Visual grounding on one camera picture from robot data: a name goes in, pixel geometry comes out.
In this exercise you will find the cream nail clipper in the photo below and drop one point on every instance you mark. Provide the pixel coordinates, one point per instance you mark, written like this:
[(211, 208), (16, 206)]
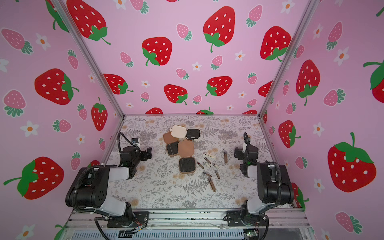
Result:
[(209, 155)]

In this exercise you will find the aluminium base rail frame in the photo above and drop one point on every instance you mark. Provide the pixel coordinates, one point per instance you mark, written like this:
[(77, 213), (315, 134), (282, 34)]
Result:
[(192, 224)]

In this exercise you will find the large brown nail clipper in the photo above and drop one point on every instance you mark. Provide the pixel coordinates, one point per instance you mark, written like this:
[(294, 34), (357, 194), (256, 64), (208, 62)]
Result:
[(212, 184)]

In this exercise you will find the dark brown nail clipper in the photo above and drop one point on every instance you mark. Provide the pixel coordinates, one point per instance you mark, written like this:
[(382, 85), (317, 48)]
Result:
[(225, 157)]

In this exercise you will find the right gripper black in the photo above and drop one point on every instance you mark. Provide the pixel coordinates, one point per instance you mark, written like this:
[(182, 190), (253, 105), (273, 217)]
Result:
[(240, 153)]

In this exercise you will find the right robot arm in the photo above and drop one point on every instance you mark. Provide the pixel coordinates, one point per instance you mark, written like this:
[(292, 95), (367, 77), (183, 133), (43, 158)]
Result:
[(273, 185)]

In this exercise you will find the black tray cream case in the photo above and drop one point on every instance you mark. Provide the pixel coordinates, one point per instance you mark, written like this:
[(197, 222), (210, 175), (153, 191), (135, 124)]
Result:
[(193, 134)]

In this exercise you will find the cream case lid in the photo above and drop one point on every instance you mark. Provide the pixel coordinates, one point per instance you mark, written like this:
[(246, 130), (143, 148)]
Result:
[(179, 132)]

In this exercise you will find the black tray tan case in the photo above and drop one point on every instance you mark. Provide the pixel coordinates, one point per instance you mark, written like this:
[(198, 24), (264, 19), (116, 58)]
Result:
[(187, 165)]

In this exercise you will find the tan brown case lid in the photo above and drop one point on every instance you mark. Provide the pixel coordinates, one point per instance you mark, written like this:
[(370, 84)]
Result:
[(186, 149)]

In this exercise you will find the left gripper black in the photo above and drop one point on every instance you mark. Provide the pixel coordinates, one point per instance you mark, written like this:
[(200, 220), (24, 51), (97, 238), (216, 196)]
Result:
[(148, 155)]

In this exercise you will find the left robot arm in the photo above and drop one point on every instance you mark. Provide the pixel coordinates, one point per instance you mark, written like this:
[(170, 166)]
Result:
[(89, 191)]

